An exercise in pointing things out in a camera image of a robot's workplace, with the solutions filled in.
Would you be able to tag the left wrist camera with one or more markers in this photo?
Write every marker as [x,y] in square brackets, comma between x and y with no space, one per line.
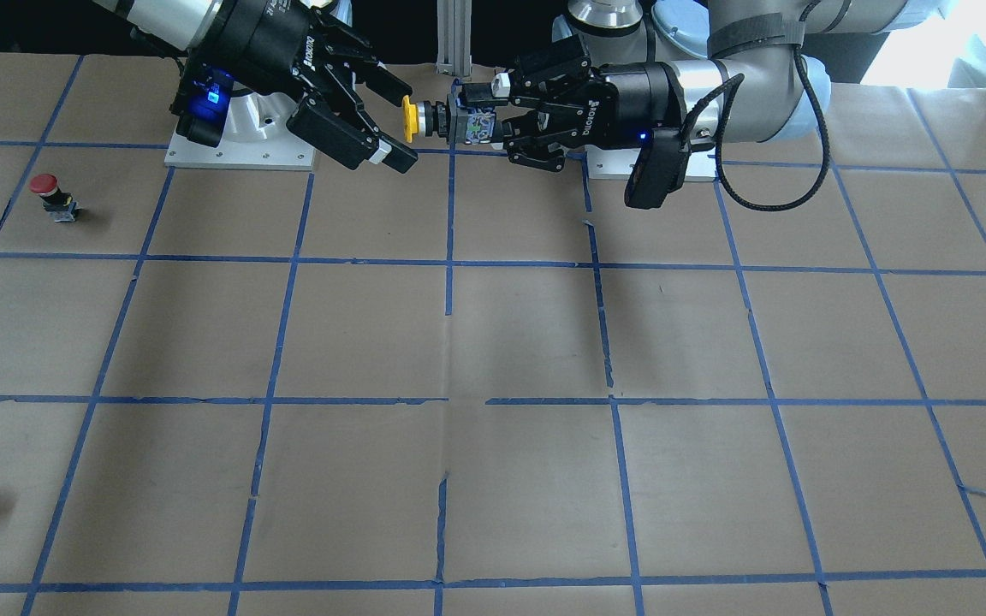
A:
[660,168]

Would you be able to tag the yellow push button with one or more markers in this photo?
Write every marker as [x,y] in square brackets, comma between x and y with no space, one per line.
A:
[467,117]

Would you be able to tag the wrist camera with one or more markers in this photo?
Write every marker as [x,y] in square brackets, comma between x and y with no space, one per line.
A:
[660,168]
[202,105]

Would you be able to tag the red push button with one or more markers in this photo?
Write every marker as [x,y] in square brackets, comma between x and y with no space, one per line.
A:
[61,206]

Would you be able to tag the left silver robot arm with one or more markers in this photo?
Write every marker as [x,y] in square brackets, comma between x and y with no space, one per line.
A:
[742,64]

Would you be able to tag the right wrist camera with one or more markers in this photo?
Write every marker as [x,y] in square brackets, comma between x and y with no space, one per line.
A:
[202,105]

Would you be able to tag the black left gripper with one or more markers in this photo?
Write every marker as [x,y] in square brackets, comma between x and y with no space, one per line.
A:
[632,96]

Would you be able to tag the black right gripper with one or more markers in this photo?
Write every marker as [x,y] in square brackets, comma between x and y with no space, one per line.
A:
[264,47]

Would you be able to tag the aluminium frame post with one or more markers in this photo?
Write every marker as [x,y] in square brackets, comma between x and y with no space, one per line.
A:
[453,28]

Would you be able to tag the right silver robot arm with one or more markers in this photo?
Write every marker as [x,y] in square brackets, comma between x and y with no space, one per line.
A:
[183,30]

